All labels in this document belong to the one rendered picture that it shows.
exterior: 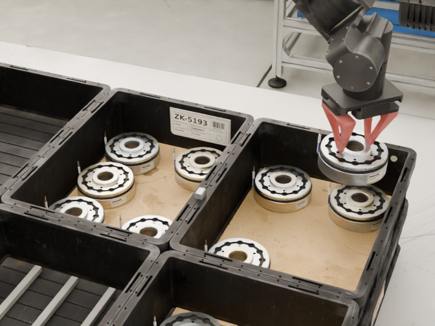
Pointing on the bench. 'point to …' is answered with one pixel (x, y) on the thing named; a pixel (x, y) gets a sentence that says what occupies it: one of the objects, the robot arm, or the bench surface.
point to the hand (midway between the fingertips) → (354, 142)
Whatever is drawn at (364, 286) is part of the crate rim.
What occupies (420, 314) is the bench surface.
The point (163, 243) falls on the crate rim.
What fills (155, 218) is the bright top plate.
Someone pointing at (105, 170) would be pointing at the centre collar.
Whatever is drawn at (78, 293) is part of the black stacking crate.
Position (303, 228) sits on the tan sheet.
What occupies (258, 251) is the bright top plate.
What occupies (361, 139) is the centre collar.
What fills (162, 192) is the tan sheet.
